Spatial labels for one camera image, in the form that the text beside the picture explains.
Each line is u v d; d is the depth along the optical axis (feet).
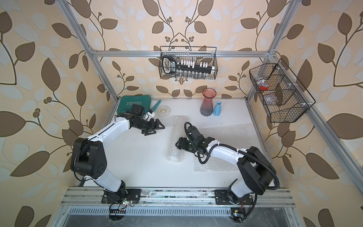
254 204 2.28
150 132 2.66
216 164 2.77
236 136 3.25
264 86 2.64
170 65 2.78
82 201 2.43
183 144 2.47
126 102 3.69
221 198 2.41
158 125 2.64
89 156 1.51
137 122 2.49
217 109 3.41
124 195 2.23
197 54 2.98
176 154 2.68
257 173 1.42
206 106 3.34
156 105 3.81
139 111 2.42
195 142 2.17
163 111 3.68
